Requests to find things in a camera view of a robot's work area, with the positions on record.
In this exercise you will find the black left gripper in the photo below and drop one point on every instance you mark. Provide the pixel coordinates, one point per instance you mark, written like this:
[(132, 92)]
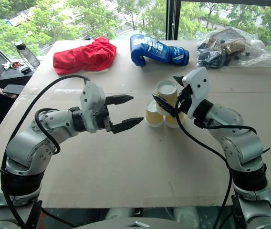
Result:
[(107, 114)]

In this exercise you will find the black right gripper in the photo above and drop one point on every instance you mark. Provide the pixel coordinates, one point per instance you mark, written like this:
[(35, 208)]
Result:
[(185, 100)]

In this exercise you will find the yellow paper cup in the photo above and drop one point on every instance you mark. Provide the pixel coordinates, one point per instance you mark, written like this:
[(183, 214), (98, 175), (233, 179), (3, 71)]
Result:
[(152, 117), (172, 121), (166, 91)]

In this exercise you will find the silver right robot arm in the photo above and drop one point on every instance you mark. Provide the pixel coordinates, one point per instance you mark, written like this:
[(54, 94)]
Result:
[(226, 117)]

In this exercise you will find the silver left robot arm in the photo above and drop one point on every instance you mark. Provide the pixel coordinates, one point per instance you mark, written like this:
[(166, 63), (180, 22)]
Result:
[(54, 121)]

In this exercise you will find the blue boxing glove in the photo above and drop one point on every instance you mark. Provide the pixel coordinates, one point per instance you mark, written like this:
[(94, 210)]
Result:
[(154, 48)]

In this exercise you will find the red crumpled cloth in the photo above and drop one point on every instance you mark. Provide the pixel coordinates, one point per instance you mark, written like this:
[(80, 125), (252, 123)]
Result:
[(85, 56)]

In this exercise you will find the clear plastic bag with parts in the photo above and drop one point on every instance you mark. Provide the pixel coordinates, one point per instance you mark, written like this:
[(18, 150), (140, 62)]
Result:
[(231, 45)]

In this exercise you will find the small black key fob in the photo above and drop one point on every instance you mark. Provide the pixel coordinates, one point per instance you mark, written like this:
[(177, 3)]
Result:
[(25, 69)]

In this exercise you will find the clear water bottle black cap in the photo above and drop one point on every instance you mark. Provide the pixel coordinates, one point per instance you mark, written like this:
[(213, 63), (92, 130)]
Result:
[(29, 56)]

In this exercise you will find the red and white key bundle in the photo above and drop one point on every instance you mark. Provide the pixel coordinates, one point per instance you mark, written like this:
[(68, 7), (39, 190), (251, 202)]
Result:
[(12, 65)]

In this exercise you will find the grey rounded shape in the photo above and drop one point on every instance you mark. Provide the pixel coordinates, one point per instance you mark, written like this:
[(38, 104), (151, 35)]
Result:
[(188, 215)]

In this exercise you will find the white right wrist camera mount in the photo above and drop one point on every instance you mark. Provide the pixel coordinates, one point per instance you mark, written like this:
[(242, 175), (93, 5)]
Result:
[(198, 83)]

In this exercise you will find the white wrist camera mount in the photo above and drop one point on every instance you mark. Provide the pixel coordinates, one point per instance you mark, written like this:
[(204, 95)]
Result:
[(198, 83), (92, 102)]

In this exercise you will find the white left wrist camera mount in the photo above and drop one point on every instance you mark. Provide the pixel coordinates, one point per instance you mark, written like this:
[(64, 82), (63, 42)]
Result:
[(92, 102)]

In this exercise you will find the black window frame post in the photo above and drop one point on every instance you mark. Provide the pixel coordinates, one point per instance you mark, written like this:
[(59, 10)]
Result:
[(173, 19)]

